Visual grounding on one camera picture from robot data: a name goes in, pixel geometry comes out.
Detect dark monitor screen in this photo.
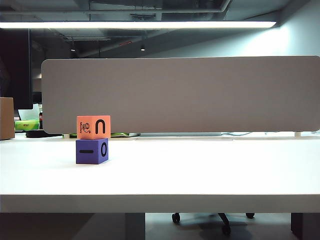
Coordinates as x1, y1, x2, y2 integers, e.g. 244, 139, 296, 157
0, 27, 34, 110

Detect black flat object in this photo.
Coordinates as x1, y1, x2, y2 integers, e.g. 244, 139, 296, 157
25, 129, 63, 138

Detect grey fabric desk divider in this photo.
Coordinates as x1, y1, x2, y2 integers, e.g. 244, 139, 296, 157
40, 55, 320, 135

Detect grey table leg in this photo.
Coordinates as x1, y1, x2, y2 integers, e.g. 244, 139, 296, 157
124, 212, 146, 240

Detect green tissue box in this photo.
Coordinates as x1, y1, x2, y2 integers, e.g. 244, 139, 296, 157
14, 119, 41, 131

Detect white tissue sheet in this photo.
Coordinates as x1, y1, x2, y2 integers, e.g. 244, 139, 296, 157
17, 102, 44, 121

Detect orange monkey letter block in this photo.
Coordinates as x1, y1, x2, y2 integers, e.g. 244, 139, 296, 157
76, 115, 112, 140

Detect purple letter block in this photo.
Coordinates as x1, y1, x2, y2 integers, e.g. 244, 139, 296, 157
75, 137, 110, 165

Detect brown cardboard box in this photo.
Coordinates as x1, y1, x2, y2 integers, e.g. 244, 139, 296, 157
0, 96, 16, 141

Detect black office chair base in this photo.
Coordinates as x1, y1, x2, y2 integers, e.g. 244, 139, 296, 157
171, 212, 256, 236

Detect dark table leg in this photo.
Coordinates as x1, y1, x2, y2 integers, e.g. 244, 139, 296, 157
290, 212, 320, 240

